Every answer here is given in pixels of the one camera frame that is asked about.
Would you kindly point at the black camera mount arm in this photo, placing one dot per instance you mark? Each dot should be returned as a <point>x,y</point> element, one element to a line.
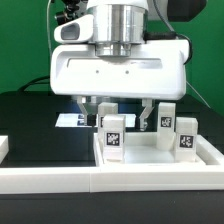
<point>73,9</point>

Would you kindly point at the white U-shaped fence wall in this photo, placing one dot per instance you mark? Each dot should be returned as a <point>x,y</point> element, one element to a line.
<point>180,176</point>

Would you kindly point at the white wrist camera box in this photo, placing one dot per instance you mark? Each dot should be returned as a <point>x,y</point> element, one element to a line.
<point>76,31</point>

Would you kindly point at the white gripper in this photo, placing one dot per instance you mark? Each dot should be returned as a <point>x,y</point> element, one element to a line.
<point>154,70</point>

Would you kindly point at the white sheet with fiducial markers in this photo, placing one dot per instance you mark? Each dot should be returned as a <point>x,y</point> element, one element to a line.
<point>77,120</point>

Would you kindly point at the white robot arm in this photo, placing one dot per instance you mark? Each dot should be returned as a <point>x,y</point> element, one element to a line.
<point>108,52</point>

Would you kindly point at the white square tabletop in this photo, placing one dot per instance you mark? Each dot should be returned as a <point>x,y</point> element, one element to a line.
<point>140,149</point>

